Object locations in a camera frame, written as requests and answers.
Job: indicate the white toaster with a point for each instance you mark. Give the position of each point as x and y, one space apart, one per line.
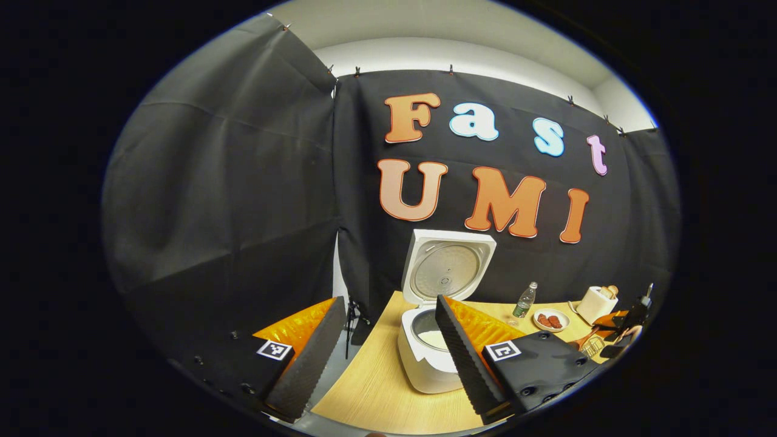
596 306

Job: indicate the row of small cloth clips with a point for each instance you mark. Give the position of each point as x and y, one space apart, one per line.
450 69

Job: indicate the white rice cooker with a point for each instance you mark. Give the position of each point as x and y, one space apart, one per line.
446 267

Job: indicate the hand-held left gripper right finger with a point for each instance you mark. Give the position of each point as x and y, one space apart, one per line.
467 364

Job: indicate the white round plate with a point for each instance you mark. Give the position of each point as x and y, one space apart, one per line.
550 329

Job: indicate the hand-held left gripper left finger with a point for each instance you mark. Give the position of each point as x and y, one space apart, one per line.
309 364

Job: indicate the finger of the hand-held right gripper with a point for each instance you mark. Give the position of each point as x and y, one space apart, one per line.
607 320

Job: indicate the brown wooden spoon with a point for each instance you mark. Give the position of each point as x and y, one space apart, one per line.
583 337

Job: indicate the clear plastic water bottle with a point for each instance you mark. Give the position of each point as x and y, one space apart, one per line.
525 301

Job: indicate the red meat piece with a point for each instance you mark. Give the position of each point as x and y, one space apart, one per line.
543 319
555 322

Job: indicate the black backdrop cloth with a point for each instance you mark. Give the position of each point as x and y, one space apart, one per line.
212 182

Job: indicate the white rice heap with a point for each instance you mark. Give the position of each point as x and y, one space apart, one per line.
434 340

